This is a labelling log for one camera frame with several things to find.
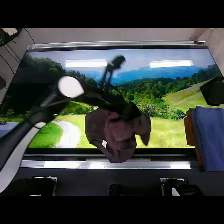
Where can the brown garment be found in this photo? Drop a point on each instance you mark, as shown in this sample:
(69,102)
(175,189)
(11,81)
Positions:
(115,136)

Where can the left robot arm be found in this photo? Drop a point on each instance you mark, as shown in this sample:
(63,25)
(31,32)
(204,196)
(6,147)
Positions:
(20,131)

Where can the orange-brown garment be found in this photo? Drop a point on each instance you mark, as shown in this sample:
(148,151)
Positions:
(188,130)

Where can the blue garment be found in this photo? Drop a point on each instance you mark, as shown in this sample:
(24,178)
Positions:
(210,136)

